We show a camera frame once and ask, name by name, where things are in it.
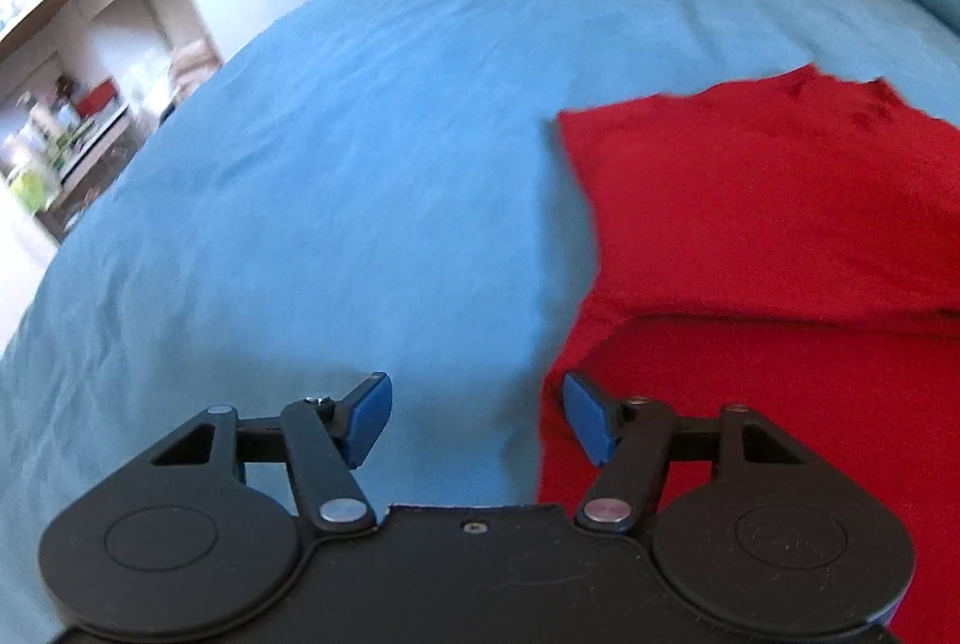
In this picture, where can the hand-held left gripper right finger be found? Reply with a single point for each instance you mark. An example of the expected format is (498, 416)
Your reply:
(589, 415)

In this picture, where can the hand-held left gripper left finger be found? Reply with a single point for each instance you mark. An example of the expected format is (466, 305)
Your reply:
(369, 411)

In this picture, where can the red shirt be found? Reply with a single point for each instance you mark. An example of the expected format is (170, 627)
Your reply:
(757, 284)

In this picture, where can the blue bed sheet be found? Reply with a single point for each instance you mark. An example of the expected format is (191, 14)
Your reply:
(315, 164)

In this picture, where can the green packet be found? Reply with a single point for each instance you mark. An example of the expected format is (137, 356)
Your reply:
(28, 188)

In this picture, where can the red box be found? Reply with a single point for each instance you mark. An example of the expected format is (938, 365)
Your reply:
(97, 98)

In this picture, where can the white shelf unit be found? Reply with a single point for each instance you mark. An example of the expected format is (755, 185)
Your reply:
(82, 36)

